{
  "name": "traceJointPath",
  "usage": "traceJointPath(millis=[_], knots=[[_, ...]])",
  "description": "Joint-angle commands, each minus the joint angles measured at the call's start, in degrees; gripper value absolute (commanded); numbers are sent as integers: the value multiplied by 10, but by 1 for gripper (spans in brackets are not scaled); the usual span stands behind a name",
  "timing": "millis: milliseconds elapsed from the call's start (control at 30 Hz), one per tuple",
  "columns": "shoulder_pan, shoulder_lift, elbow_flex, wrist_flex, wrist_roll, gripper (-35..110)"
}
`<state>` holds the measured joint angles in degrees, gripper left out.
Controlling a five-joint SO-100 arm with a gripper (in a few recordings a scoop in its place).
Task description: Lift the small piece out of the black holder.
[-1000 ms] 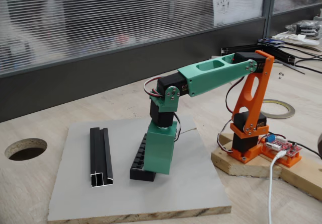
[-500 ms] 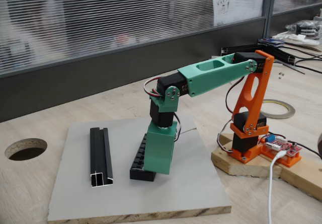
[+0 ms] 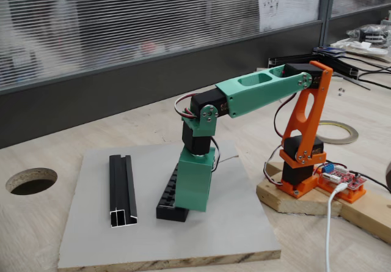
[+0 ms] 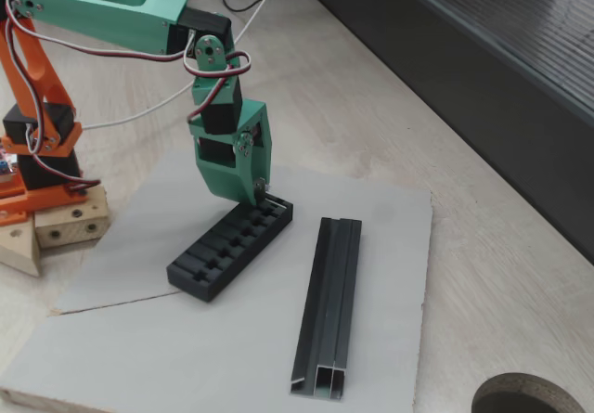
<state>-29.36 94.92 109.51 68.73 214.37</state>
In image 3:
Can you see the blue flat item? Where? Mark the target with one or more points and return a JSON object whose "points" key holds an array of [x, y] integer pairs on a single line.
{"points": [[330, 50]]}

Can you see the tape roll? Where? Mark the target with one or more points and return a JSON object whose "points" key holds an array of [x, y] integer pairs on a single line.
{"points": [[351, 136]]}

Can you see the orange controller board tray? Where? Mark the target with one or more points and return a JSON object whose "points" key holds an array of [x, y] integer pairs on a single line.
{"points": [[354, 196]]}

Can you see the red controller board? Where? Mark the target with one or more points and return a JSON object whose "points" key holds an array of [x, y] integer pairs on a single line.
{"points": [[351, 181]]}

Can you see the dark round object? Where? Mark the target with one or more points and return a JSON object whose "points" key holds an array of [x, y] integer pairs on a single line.
{"points": [[388, 177]]}

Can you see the black profile with silver end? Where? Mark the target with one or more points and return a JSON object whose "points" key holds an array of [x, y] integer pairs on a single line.
{"points": [[348, 71]]}

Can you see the grey wooden board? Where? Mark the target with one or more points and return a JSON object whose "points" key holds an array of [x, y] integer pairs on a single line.
{"points": [[214, 232]]}

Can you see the long wooden plank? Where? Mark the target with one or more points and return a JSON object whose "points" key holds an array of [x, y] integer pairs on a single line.
{"points": [[366, 214]]}

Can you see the light wooden block with screws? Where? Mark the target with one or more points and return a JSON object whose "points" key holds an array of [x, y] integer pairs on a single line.
{"points": [[270, 168]]}

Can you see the white plastic sheet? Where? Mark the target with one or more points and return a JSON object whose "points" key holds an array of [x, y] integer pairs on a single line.
{"points": [[366, 47]]}

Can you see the wooden base block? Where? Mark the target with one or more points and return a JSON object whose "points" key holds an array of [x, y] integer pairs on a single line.
{"points": [[299, 206]]}

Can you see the grey black device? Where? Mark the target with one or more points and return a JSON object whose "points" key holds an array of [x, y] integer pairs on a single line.
{"points": [[369, 33]]}

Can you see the black slotted holder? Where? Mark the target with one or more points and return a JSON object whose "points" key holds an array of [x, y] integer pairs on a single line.
{"points": [[169, 214]]}

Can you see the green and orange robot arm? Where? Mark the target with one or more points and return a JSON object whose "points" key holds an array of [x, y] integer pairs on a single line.
{"points": [[259, 96]]}

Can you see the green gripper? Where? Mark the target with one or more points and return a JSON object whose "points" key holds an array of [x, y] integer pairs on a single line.
{"points": [[195, 183]]}

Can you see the white paper sheet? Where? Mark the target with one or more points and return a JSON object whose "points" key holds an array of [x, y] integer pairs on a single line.
{"points": [[290, 3]]}

